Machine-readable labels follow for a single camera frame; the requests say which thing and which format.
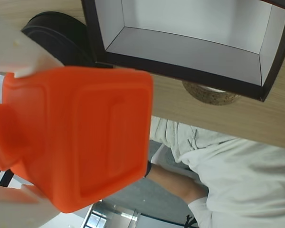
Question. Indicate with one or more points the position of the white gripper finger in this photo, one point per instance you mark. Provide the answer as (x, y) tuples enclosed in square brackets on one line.
[(16, 54), (16, 211)]

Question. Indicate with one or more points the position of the brown cardboard box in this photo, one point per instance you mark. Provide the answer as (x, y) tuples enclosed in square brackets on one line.
[(185, 64)]

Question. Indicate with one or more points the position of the person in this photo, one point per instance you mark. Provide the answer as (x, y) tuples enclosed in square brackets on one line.
[(240, 171)]

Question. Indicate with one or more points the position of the black round lamp base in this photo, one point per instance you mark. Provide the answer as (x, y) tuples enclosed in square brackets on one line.
[(61, 38)]

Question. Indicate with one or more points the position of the round cork coaster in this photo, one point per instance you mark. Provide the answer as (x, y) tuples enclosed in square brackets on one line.
[(211, 96)]

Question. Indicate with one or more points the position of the orange cube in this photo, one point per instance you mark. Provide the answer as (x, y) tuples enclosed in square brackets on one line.
[(85, 133)]

